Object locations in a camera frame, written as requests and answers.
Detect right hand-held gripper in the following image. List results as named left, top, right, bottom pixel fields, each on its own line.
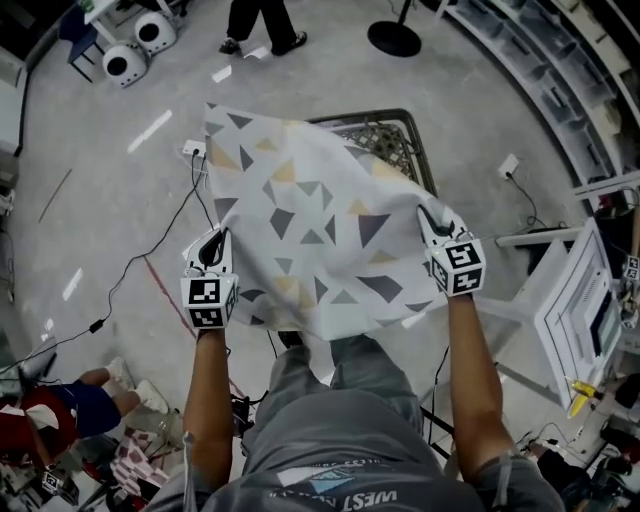
left=416, top=203, right=488, bottom=298

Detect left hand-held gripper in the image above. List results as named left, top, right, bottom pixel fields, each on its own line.
left=180, top=227, right=241, bottom=332

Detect white triangle-print tablecloth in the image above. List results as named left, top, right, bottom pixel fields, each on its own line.
left=203, top=102, right=464, bottom=342

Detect person's left forearm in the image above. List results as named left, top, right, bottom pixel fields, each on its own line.
left=181, top=327, right=237, bottom=484

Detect person's right forearm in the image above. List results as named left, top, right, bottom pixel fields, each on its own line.
left=443, top=293, right=522, bottom=484

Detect person's grey trousers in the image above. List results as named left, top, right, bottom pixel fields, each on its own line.
left=253, top=333, right=422, bottom=441

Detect white framed screen unit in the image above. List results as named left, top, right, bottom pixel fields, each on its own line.
left=533, top=216, right=627, bottom=412

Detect pink checkered cloth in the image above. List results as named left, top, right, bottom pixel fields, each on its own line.
left=108, top=426, right=170, bottom=497

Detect black round stand base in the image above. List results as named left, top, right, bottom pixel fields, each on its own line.
left=366, top=19, right=423, bottom=59

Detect white shelf rack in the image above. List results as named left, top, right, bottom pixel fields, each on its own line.
left=438, top=0, right=640, bottom=202

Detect person's grey shirt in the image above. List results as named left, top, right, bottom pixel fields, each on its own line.
left=143, top=397, right=569, bottom=512

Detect yellow tool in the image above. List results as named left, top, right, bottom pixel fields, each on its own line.
left=566, top=378, right=605, bottom=420

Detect white round pod with hole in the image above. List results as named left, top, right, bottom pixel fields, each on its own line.
left=101, top=41, right=152, bottom=90
left=133, top=10, right=178, bottom=56

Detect blue chair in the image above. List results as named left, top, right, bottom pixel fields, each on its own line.
left=58, top=8, right=105, bottom=84

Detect black cable with adapter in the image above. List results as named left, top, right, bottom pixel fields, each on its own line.
left=0, top=177, right=217, bottom=374

